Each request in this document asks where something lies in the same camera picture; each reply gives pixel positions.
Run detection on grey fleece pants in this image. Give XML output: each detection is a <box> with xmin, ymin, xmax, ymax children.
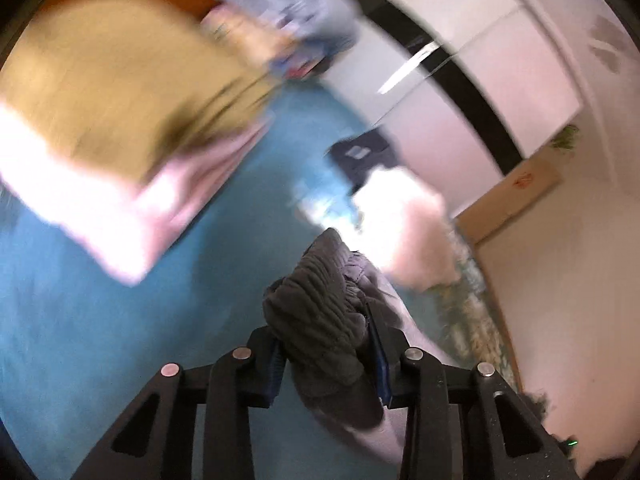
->
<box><xmin>262</xmin><ymin>227</ymin><xmax>436</xmax><ymax>466</ymax></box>

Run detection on cream fluffy sweater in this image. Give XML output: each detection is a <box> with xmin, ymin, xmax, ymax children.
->
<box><xmin>352</xmin><ymin>167</ymin><xmax>463</xmax><ymax>291</ymax></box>

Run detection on pink fleece garment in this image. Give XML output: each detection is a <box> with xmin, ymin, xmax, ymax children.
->
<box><xmin>0</xmin><ymin>105</ymin><xmax>276</xmax><ymax>286</ymax></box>

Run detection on green hanging plant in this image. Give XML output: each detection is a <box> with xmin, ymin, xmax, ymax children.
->
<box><xmin>547</xmin><ymin>125</ymin><xmax>581</xmax><ymax>154</ymax></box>

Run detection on beige door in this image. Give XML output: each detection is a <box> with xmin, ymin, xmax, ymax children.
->
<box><xmin>457</xmin><ymin>152</ymin><xmax>576</xmax><ymax>246</ymax></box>

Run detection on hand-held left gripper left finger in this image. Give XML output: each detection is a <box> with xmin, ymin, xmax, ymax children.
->
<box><xmin>70</xmin><ymin>327</ymin><xmax>288</xmax><ymax>480</ymax></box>

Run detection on light blue folded quilt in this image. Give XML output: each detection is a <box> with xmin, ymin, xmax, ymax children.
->
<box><xmin>212</xmin><ymin>0</ymin><xmax>361</xmax><ymax>56</ymax></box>

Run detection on dark navy garment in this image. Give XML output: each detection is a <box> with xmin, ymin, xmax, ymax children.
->
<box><xmin>324</xmin><ymin>127</ymin><xmax>401</xmax><ymax>196</ymax></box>

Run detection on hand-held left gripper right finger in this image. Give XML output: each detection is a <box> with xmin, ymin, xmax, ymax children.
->
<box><xmin>367</xmin><ymin>304</ymin><xmax>578</xmax><ymax>480</ymax></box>

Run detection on white wardrobe with black stripe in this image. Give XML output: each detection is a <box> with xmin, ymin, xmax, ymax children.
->
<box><xmin>300</xmin><ymin>0</ymin><xmax>583</xmax><ymax>211</ymax></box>

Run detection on olive knitted sweater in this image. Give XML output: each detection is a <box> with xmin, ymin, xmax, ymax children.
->
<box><xmin>0</xmin><ymin>0</ymin><xmax>281</xmax><ymax>186</ymax></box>

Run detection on floral folded quilt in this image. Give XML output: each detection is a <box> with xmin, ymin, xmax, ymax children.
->
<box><xmin>200</xmin><ymin>5</ymin><xmax>341</xmax><ymax>81</ymax></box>

